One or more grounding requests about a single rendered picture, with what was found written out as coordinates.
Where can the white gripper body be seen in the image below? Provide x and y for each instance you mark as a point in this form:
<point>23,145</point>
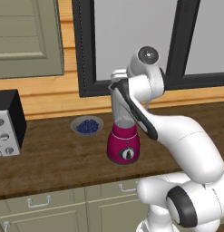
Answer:
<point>119,74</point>

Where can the grey bowl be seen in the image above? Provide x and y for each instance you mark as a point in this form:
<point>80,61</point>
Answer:
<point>75,124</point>

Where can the blueberries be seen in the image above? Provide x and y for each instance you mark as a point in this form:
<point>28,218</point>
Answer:
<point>87,126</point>

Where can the black framed window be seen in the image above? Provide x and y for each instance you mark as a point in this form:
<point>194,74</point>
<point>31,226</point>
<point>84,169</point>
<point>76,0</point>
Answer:
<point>86,60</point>

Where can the black and silver toaster oven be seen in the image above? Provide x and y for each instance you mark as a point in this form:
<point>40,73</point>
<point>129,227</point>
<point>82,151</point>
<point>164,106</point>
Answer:
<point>7,127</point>

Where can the olive wall cupboard door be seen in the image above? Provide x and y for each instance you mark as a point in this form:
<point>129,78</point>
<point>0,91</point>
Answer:
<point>25,36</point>

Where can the magenta blender with clear jar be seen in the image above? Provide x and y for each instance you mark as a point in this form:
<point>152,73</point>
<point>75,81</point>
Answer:
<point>121,143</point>

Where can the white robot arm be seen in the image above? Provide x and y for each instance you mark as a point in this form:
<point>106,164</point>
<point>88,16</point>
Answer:
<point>189,142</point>

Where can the olive drawer front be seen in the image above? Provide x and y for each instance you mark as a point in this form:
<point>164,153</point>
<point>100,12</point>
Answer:
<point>65,198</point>
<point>104,188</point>

